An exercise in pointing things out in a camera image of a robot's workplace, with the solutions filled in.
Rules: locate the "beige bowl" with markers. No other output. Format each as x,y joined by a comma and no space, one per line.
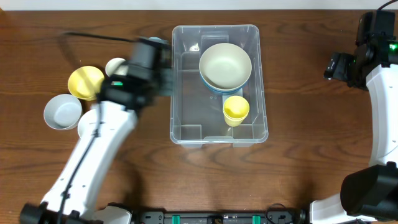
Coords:
225,66

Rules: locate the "cream cup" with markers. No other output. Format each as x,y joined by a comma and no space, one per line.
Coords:
115,66

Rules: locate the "dark blue bowl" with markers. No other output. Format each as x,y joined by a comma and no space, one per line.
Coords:
222,92

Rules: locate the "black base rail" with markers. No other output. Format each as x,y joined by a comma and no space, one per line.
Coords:
272,216

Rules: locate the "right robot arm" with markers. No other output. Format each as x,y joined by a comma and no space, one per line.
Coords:
369,195

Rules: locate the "white bowl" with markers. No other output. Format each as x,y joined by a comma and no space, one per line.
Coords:
87,123

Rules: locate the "yellow bowl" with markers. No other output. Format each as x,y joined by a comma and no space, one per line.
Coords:
85,82

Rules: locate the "clear plastic storage container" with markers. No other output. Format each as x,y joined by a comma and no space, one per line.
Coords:
196,116

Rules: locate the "white label in container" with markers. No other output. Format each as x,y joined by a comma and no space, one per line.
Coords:
238,92

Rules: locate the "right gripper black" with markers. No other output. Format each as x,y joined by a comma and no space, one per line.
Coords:
334,66

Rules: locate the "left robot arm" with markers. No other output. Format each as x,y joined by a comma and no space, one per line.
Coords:
73,196

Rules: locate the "yellow cup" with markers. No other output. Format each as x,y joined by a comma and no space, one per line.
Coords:
236,108
234,121

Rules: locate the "grey bowl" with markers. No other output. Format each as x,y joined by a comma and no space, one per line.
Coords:
63,112

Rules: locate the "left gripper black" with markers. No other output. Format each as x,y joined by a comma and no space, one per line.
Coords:
165,75

